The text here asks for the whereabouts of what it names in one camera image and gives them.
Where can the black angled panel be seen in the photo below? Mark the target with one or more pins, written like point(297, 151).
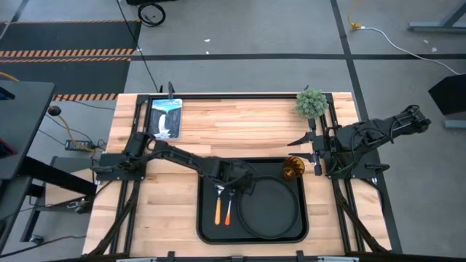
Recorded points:
point(449, 94)

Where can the black aluminium table frame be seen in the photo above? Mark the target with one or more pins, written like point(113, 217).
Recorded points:
point(236, 96)

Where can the black power adapter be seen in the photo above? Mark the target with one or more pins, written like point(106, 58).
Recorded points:
point(78, 145)

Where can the black plastic tray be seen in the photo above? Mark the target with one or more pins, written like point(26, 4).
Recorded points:
point(218, 234)

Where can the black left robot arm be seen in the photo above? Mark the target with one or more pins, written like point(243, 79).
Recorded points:
point(182, 156)

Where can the small green potted plant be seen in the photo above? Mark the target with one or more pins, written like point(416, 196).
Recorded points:
point(311, 103)

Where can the waterfall picture book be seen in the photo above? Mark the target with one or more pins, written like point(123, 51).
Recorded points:
point(165, 120)

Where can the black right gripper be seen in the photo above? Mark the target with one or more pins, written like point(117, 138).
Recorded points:
point(319, 147)

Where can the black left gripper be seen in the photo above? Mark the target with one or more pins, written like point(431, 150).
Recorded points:
point(233, 172)

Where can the grey desk leg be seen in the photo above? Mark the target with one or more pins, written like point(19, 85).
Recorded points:
point(437, 25)

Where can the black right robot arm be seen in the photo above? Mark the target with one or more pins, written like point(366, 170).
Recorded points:
point(364, 136)

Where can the black hazard striped floor mat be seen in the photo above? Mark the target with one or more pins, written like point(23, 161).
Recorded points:
point(65, 71)

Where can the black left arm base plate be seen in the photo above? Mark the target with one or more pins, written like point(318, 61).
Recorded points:
point(116, 169)

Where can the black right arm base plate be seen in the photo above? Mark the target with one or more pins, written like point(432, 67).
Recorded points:
point(364, 169)

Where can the black side table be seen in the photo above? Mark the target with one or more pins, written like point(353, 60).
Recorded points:
point(22, 123)

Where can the black caster wheel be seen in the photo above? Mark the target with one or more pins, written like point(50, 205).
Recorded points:
point(36, 239)

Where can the black round plate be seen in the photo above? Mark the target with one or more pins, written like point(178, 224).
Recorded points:
point(269, 207)

